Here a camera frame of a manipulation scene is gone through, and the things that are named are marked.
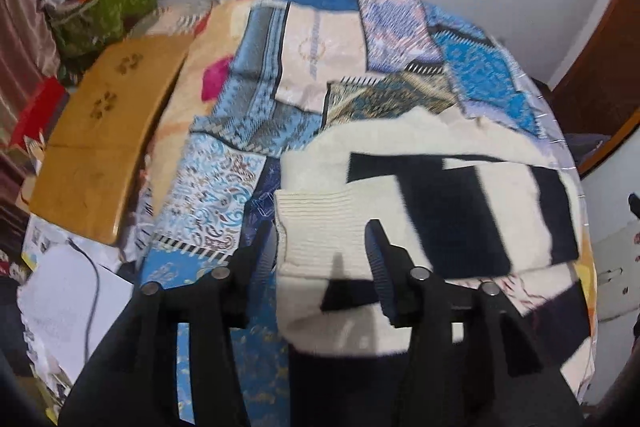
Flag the blue patchwork blanket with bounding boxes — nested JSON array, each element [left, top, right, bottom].
[[135, 0, 583, 427]]

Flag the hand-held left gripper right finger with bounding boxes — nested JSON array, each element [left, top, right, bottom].
[[364, 219, 587, 427]]

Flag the white paper sheets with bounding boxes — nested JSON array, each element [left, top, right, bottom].
[[17, 212, 137, 389]]

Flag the green patterned storage box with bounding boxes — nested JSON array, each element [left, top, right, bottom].
[[50, 0, 162, 64]]

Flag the white cabinet panel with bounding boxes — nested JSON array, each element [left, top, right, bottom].
[[592, 219, 640, 324]]

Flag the black cable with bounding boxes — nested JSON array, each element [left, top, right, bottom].
[[66, 236, 102, 360]]

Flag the striped red curtain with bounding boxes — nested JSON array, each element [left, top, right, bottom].
[[0, 0, 67, 228]]

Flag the peach floral bed sheet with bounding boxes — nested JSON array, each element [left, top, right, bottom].
[[135, 0, 267, 120]]

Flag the wooden folding board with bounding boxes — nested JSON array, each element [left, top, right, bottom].
[[29, 34, 194, 249]]

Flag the black and cream striped sweater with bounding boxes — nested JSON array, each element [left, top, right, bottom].
[[274, 108, 596, 398]]

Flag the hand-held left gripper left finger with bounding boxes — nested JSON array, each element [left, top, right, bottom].
[[57, 221, 277, 427]]

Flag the red box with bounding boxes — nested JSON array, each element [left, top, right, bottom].
[[10, 77, 69, 154]]

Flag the wooden door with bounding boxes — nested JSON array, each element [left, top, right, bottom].
[[547, 0, 640, 174]]

